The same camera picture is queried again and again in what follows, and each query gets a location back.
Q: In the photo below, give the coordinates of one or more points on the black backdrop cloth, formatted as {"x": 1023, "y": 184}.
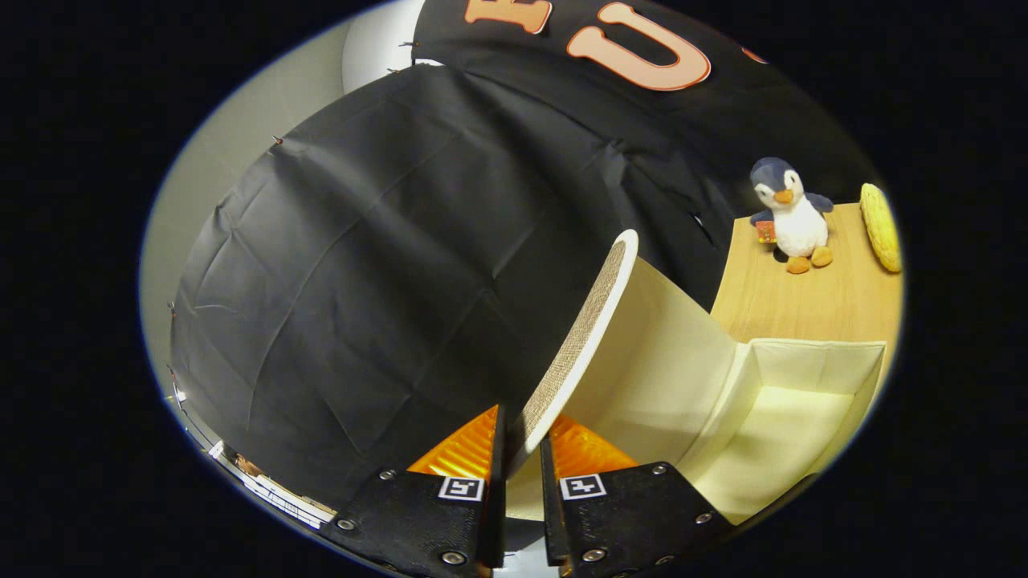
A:
{"x": 385, "y": 281}

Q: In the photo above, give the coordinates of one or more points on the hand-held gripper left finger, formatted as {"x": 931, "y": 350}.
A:
{"x": 426, "y": 522}

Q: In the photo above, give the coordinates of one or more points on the yellow round bun plush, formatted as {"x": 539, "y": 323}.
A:
{"x": 880, "y": 229}

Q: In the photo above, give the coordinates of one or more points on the cream fabric storage box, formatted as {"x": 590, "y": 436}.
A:
{"x": 771, "y": 425}

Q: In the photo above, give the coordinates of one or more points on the penguin plush toy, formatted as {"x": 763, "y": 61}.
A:
{"x": 795, "y": 221}

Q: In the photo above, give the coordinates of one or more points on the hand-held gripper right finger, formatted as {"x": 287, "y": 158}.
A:
{"x": 618, "y": 518}

